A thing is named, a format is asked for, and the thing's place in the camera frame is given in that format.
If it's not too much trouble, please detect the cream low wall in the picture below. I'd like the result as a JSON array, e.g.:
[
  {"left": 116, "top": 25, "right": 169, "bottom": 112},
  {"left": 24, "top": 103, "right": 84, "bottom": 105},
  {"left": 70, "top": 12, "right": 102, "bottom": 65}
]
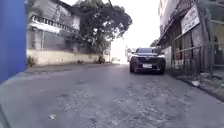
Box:
[{"left": 26, "top": 48, "right": 111, "bottom": 66}]

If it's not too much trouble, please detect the rubble-strewn roadside strip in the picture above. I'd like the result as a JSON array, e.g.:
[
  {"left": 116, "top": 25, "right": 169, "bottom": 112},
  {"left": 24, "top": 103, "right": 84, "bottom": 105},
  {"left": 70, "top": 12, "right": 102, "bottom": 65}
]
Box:
[{"left": 175, "top": 69, "right": 224, "bottom": 103}]

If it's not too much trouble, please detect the black car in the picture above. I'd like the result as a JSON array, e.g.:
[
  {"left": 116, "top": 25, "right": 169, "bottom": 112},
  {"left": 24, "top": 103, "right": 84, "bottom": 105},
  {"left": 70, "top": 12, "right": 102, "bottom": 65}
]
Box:
[{"left": 128, "top": 46, "right": 167, "bottom": 75}]

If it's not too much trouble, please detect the grey asphalt road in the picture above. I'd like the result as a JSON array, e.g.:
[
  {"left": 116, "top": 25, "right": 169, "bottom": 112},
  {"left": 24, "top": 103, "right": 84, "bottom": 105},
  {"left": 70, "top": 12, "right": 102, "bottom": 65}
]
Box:
[{"left": 0, "top": 62, "right": 224, "bottom": 128}]

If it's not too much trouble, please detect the blue wall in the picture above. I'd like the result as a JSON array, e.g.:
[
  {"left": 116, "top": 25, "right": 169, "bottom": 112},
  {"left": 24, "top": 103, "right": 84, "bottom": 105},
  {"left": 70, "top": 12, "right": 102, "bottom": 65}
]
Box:
[{"left": 0, "top": 0, "right": 28, "bottom": 84}]

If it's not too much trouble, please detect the large dark tree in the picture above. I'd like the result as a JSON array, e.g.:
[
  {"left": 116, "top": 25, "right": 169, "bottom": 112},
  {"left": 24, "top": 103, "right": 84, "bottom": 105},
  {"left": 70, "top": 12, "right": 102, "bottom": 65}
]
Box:
[{"left": 73, "top": 0, "right": 133, "bottom": 64}]

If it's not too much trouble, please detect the white signboard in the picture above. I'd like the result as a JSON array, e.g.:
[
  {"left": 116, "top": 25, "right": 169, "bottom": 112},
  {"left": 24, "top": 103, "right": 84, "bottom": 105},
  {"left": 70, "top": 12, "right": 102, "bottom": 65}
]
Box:
[{"left": 180, "top": 4, "right": 201, "bottom": 35}]

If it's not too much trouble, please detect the building with metal fence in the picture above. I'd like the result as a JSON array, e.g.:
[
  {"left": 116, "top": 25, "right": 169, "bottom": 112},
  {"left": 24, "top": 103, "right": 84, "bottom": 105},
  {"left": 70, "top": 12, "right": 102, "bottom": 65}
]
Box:
[{"left": 155, "top": 0, "right": 224, "bottom": 78}]

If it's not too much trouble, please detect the old house with balcony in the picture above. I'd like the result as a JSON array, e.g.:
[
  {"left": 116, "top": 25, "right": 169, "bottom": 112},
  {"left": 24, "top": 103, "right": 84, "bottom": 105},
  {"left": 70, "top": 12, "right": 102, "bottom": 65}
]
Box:
[{"left": 26, "top": 0, "right": 83, "bottom": 53}]

